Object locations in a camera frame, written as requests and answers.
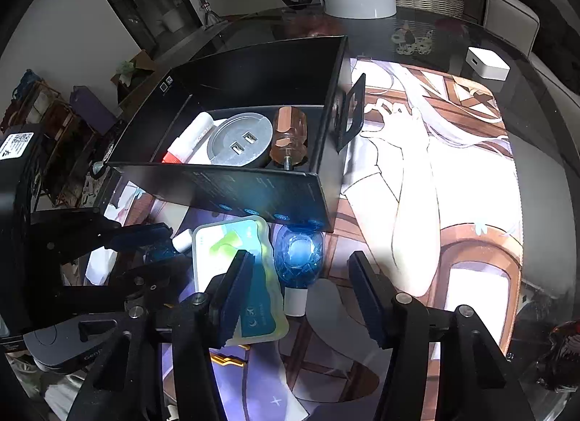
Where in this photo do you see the green earplug case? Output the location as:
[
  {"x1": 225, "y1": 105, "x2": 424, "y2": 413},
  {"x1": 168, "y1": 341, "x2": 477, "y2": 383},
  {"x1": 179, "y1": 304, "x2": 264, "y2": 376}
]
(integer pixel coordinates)
[{"x1": 192, "y1": 216, "x2": 289, "y2": 346}]

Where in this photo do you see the blue bottle white cap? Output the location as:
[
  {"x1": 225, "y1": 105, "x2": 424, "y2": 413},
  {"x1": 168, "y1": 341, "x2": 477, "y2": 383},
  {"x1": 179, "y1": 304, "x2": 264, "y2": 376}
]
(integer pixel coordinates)
[
  {"x1": 274, "y1": 226, "x2": 324, "y2": 317},
  {"x1": 144, "y1": 229, "x2": 193, "y2": 264}
]

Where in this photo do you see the white glue tube red cap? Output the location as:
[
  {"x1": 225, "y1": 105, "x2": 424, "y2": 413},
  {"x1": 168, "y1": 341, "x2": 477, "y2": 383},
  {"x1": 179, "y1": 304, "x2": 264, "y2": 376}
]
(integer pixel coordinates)
[{"x1": 162, "y1": 112, "x2": 214, "y2": 164}]

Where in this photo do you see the round white socket adapter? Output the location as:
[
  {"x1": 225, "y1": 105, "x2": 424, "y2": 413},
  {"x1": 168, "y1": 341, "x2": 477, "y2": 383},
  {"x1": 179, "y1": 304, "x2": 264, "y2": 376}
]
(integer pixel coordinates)
[{"x1": 207, "y1": 113, "x2": 273, "y2": 168}]

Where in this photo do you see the screwdriver with clear handle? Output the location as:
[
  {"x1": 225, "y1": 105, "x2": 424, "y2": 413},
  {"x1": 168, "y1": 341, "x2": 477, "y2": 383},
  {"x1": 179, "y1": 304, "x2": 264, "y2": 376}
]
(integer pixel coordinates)
[{"x1": 269, "y1": 106, "x2": 308, "y2": 171}]

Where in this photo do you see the shoe rack with shoes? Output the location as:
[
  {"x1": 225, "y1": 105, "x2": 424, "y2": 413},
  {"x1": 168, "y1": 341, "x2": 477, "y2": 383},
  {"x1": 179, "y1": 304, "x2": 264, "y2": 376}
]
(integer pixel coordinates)
[{"x1": 1, "y1": 70, "x2": 100, "y2": 207}]

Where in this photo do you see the anime printed desk mat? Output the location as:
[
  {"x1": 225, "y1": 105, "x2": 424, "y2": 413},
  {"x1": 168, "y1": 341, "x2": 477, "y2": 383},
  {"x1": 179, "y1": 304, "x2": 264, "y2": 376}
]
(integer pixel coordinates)
[{"x1": 83, "y1": 56, "x2": 527, "y2": 421}]

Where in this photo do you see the purple yoga mat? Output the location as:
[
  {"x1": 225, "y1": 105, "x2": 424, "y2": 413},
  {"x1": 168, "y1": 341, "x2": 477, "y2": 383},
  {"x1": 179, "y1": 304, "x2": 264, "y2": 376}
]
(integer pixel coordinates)
[{"x1": 69, "y1": 86, "x2": 116, "y2": 136}]

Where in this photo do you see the black cardboard box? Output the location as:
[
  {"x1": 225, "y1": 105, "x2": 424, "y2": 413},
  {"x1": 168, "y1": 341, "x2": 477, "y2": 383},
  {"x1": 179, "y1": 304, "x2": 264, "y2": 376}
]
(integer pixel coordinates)
[{"x1": 109, "y1": 36, "x2": 365, "y2": 232}]

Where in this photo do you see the brown cardboard box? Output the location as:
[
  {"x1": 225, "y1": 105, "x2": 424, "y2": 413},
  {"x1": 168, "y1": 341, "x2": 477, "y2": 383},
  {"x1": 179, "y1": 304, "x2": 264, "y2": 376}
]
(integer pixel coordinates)
[{"x1": 111, "y1": 50, "x2": 156, "y2": 103}]

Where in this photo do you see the white waste bin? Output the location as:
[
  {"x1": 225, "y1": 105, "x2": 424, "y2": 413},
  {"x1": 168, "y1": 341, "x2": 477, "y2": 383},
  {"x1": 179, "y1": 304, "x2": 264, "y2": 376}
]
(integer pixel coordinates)
[{"x1": 160, "y1": 8, "x2": 186, "y2": 33}]

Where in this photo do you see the white charger cube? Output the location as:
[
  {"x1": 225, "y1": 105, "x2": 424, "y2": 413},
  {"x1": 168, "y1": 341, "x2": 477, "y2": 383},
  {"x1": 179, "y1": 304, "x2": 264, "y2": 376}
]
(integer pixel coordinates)
[{"x1": 466, "y1": 46, "x2": 510, "y2": 82}]

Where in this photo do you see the beige sofa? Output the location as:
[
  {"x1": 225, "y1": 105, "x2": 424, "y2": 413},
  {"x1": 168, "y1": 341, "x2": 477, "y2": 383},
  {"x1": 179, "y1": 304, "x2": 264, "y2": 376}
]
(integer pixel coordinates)
[{"x1": 481, "y1": 0, "x2": 580, "y2": 142}]

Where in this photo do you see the black jacket on sofa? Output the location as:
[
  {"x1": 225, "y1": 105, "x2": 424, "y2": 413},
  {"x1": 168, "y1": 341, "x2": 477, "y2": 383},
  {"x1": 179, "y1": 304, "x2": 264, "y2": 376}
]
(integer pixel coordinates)
[{"x1": 518, "y1": 0, "x2": 579, "y2": 73}]

